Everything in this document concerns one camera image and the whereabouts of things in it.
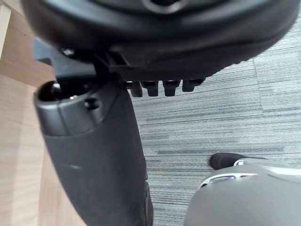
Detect dark robot foot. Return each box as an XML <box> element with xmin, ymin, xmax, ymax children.
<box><xmin>209</xmin><ymin>152</ymin><xmax>266</xmax><ymax>170</ymax></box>

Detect silver robot leg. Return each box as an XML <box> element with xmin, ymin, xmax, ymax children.
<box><xmin>186</xmin><ymin>158</ymin><xmax>301</xmax><ymax>226</ymax></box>

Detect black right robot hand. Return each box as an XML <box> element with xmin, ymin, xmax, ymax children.
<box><xmin>20</xmin><ymin>0</ymin><xmax>299</xmax><ymax>226</ymax></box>

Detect light wooden cabinet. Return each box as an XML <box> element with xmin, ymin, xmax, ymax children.
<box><xmin>0</xmin><ymin>0</ymin><xmax>82</xmax><ymax>226</ymax></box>

